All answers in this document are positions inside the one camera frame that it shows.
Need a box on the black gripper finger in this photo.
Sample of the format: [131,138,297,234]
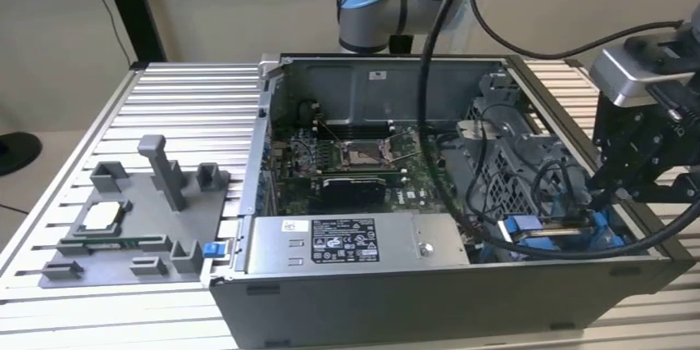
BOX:
[618,173,700,204]
[587,159,631,208]

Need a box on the blue disk data wire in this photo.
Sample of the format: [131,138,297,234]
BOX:
[551,167,598,225]

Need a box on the hard disk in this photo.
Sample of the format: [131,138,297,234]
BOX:
[501,209,626,253]

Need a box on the grey metal disk bay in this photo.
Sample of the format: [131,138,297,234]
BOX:
[442,75,647,263]

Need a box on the green motherboard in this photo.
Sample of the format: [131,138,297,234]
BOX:
[271,120,461,214]

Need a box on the metal socket cover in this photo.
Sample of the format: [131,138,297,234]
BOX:
[386,126,429,162]

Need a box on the CPU socket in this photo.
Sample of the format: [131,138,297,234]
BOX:
[342,140,395,166]

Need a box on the black graphics card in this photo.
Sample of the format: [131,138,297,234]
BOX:
[317,175,387,207]

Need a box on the open dark grey PC case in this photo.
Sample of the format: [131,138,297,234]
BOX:
[210,52,699,350]

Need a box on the silver power supply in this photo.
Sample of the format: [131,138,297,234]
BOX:
[241,214,473,277]

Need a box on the grey plastic parts rack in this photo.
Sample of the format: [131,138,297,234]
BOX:
[38,134,237,289]

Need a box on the green RAM stick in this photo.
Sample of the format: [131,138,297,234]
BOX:
[59,236,166,249]

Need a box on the silver CPU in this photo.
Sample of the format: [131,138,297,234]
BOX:
[82,204,126,230]

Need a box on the black round stand base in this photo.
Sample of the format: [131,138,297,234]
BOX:
[0,131,45,177]

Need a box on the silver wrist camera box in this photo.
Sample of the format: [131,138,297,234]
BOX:
[589,48,700,107]

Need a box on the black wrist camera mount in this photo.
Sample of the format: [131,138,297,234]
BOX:
[623,21,700,69]

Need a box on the thin black camera cable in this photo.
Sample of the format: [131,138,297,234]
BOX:
[471,0,689,60]

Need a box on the thick black cable hose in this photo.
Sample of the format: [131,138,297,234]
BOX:
[418,0,700,261]

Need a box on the black upright post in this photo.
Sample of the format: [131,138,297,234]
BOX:
[98,0,169,64]

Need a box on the thin black wall wire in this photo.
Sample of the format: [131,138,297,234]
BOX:
[85,0,134,65]

